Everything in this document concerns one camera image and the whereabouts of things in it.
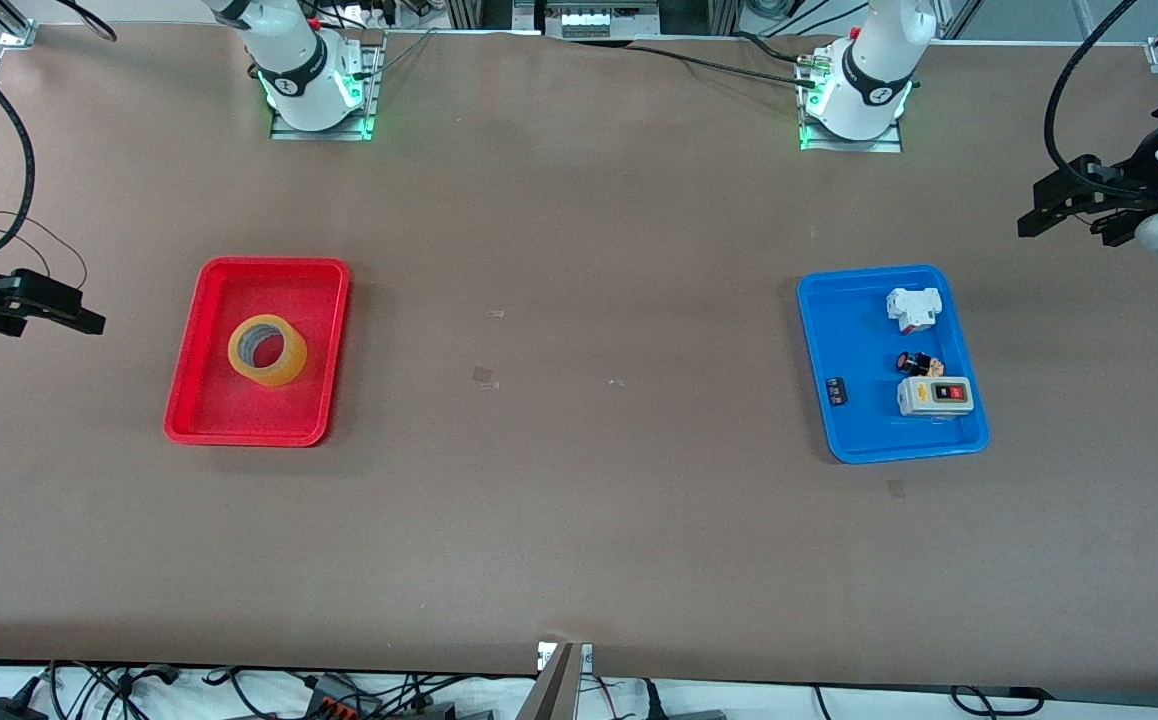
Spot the black looped cable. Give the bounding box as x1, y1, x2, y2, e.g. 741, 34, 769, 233
949, 685, 1050, 717

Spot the grey on-off switch box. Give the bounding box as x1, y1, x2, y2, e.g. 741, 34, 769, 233
896, 375, 976, 418

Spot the yellow tape roll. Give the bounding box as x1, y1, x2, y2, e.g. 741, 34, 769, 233
227, 314, 309, 388

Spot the blue plastic tray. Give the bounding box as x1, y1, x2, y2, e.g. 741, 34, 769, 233
796, 264, 991, 465

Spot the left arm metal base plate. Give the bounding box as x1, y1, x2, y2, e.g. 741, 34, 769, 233
797, 45, 905, 154

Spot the white power strip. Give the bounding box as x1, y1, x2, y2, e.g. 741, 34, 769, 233
544, 0, 662, 39

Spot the orange black connector box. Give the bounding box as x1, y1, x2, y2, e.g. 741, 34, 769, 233
304, 675, 380, 720

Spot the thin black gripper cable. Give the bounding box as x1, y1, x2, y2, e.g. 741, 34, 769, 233
0, 208, 88, 293

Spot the black cable on table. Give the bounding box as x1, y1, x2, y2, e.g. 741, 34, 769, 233
629, 33, 812, 89

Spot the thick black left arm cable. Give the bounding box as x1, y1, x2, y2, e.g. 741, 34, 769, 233
1043, 0, 1140, 193

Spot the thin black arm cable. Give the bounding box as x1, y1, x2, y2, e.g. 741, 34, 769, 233
49, 0, 120, 43

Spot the red plastic tray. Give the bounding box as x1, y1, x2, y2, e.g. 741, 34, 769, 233
164, 257, 352, 448

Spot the white circuit breaker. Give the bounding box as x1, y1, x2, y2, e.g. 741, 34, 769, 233
886, 287, 943, 334

